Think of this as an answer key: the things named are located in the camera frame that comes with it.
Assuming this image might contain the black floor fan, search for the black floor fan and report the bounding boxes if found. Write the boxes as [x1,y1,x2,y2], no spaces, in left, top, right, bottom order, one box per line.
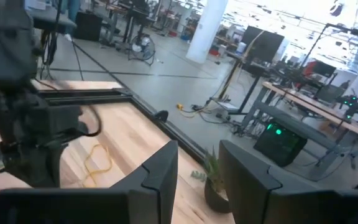
[127,33,157,67]

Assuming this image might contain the wooden desk with grey legs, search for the wooden desk with grey legs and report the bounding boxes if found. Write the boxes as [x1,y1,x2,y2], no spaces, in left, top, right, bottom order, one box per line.
[241,80,358,182]

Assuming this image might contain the black monitor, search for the black monitor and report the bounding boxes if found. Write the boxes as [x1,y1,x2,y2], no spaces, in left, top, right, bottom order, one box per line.
[241,25,286,63]

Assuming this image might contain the black aluminium table frame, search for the black aluminium table frame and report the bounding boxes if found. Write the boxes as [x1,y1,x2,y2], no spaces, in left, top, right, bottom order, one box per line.
[31,88,208,164]

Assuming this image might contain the black computer with green lights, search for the black computer with green lights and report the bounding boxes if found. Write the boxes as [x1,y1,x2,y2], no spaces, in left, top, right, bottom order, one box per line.
[253,121,308,167]

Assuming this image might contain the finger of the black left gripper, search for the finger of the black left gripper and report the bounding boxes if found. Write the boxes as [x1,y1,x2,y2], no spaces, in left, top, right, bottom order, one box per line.
[1,146,30,189]
[29,146,61,189]

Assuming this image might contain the yellow extension cable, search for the yellow extension cable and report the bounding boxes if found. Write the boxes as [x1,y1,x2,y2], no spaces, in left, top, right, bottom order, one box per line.
[175,103,198,118]

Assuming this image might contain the black desk stand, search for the black desk stand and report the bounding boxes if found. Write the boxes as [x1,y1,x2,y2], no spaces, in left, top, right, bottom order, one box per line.
[209,57,272,116]

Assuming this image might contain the small potted green plant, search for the small potted green plant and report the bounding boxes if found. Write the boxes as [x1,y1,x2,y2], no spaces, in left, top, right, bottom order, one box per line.
[190,146,233,214]

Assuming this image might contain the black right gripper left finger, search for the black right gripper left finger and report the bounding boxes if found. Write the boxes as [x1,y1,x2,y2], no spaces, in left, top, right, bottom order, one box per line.
[110,139,179,224]

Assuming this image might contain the white building column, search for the white building column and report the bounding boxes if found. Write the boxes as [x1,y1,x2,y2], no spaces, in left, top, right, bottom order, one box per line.
[185,0,229,65]

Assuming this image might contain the yellow rubber band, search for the yellow rubber band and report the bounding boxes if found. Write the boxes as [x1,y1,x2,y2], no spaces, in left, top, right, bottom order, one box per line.
[81,143,114,188]

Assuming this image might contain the person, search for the person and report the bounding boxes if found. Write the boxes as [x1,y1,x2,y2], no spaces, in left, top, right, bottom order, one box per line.
[61,0,81,42]

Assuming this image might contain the white jug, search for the white jug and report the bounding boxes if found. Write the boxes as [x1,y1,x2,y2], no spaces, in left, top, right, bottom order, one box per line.
[236,41,248,55]

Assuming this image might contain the black cable clamp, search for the black cable clamp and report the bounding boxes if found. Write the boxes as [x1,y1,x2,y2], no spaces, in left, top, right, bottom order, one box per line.
[154,110,170,123]

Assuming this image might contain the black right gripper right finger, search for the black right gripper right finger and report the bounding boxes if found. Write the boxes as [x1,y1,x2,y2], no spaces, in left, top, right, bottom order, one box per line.
[218,139,318,224]

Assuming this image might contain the black cabinet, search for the black cabinet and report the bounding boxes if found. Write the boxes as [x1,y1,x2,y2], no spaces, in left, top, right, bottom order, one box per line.
[73,11,103,42]

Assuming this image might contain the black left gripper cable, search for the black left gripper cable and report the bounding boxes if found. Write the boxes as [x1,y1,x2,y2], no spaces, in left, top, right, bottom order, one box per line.
[79,104,103,138]

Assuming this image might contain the black desk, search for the black desk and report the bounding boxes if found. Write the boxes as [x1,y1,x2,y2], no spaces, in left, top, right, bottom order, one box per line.
[25,6,78,34]

